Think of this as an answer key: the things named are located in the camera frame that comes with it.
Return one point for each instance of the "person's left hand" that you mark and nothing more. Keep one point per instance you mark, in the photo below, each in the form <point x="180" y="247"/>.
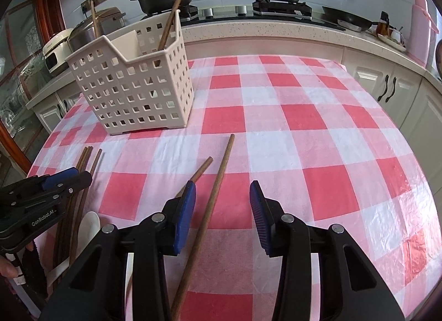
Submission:
<point x="5" y="267"/>

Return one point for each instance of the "small white cooker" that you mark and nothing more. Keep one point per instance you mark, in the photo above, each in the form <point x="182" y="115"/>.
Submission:
<point x="55" y="51"/>

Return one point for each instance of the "plate of condiments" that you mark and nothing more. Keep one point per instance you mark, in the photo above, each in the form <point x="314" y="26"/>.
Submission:
<point x="392" y="43"/>

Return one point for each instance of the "brown wooden chopstick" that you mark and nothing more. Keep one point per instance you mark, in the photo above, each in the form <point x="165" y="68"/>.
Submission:
<point x="96" y="164"/>
<point x="85" y="158"/>
<point x="202" y="170"/>
<point x="207" y="217"/>
<point x="95" y="20"/>
<point x="81" y="159"/>
<point x="89" y="158"/>

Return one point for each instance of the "white ceramic spoon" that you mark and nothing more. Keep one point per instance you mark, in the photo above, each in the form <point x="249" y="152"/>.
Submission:
<point x="86" y="229"/>

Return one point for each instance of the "long dark wooden chopstick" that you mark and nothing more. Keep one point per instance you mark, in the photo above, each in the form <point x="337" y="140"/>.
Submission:
<point x="176" y="6"/>

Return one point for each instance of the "red white checked tablecloth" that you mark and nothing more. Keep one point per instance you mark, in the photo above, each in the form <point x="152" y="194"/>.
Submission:
<point x="293" y="155"/>

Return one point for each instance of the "pink thermos flask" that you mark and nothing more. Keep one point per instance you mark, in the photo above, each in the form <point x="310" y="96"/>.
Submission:
<point x="419" y="31"/>

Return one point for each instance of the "black wok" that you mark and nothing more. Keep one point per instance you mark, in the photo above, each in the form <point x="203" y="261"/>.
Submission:
<point x="348" y="19"/>

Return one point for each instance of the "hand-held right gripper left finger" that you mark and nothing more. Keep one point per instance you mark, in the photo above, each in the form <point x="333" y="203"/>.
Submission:
<point x="184" y="217"/>

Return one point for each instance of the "dark sauce bottle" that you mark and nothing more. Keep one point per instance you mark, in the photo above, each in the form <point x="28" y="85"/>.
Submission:
<point x="384" y="24"/>

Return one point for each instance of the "white perforated plastic basket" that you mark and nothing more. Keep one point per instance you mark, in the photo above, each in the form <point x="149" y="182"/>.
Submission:
<point x="138" y="100"/>

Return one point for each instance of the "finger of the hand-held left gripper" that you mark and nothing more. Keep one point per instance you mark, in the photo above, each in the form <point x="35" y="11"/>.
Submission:
<point x="77" y="183"/>
<point x="58" y="176"/>

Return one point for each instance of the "wooden framed glass door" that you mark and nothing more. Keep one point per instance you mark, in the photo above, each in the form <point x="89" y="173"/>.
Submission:
<point x="48" y="6"/>

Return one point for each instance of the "silver rice cooker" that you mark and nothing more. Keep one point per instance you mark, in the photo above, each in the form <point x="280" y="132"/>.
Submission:
<point x="110" y="19"/>

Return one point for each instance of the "black glass gas stove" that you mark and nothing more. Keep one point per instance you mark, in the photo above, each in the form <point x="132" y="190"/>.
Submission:
<point x="221" y="13"/>

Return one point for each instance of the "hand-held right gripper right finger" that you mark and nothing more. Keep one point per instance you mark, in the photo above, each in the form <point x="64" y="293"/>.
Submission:
<point x="259" y="217"/>

